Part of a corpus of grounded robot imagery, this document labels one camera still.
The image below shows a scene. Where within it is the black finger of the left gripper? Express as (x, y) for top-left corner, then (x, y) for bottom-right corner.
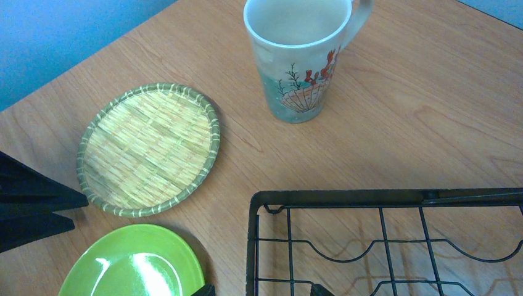
(1, 213), (75, 253)
(1, 152), (88, 219)

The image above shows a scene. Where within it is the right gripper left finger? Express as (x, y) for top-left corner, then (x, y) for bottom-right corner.
(191, 284), (216, 296)

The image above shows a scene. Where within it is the black wire dish rack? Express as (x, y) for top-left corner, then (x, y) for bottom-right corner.
(245, 187), (522, 295)

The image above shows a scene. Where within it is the tall seashell mug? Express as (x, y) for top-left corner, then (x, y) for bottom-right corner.
(243, 0), (374, 123)

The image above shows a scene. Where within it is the green plate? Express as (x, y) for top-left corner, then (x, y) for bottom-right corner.
(59, 224), (205, 295)

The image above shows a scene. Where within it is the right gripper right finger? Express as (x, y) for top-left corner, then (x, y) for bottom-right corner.
(310, 284), (334, 296)

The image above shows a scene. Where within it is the woven bamboo tray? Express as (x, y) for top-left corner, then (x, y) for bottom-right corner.
(76, 83), (221, 218)

